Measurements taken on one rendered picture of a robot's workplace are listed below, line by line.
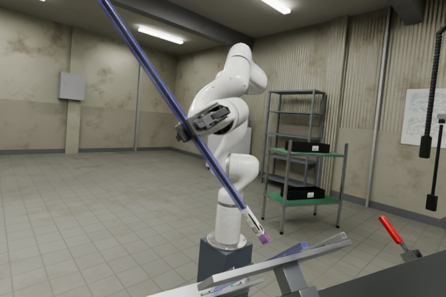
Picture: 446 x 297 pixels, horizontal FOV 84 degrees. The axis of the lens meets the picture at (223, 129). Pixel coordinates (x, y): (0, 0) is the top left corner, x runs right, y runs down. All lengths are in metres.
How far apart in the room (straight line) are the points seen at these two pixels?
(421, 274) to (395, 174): 4.25
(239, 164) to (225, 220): 0.26
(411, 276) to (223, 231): 0.78
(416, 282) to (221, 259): 0.78
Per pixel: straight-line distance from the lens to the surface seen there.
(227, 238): 1.24
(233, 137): 1.09
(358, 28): 5.35
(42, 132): 7.73
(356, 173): 5.01
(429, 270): 0.62
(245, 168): 1.13
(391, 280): 0.66
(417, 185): 4.81
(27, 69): 7.71
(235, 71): 0.76
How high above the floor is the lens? 1.28
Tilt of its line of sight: 3 degrees down
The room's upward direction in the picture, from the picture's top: 5 degrees clockwise
